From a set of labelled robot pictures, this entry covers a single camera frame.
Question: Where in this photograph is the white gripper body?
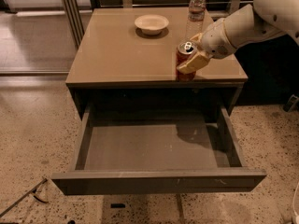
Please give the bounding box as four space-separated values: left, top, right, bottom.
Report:
200 18 236 59

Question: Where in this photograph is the red coke can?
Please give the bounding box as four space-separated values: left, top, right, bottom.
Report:
176 41 197 81

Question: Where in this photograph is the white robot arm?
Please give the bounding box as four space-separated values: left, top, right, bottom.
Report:
177 0 299 74

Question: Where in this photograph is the grey cabinet with glossy top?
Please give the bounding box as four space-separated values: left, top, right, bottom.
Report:
66 7 248 114

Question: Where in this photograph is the open grey top drawer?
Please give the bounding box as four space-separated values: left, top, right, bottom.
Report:
52 106 266 195

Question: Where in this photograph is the clear plastic water bottle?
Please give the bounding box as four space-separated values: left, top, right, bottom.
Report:
185 0 206 40

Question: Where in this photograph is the white bowl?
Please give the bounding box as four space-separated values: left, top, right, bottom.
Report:
135 14 169 35

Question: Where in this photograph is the dark object on floor right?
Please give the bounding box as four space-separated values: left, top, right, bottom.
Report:
283 94 299 112

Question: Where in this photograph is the small black floor object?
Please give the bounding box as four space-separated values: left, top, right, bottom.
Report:
110 203 125 208

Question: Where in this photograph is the metal rod on floor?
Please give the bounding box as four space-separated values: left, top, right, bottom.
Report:
0 178 48 217

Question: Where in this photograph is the white cable at right edge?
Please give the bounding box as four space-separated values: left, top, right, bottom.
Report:
291 182 299 224

